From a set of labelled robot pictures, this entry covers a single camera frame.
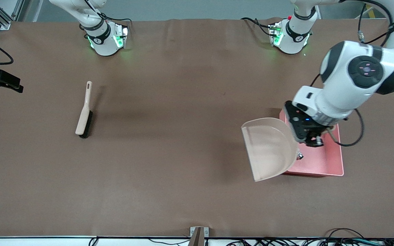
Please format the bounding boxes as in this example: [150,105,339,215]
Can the tangled black cable bundle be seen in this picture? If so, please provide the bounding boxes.
[224,237,394,246]

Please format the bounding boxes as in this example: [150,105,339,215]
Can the looped black cable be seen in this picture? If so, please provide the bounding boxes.
[325,228,366,246]

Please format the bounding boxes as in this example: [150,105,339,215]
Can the metal table edge bracket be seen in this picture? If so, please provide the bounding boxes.
[189,226,210,246]

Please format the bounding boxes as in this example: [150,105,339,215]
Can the pink plastic bin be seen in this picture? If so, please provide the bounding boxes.
[279,109,344,177]

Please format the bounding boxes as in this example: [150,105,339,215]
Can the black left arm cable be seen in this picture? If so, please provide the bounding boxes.
[312,0,394,147]

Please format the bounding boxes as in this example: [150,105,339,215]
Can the beige hand brush black bristles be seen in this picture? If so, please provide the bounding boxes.
[75,81,94,139]

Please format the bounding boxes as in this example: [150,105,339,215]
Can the black base cable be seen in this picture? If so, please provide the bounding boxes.
[88,0,133,25]
[241,17,273,37]

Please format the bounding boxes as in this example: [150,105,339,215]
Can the beige plastic dustpan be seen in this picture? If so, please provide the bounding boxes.
[241,118,299,182]

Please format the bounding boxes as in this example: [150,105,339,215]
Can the metal base plate green light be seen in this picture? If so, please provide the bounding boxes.
[113,23,129,49]

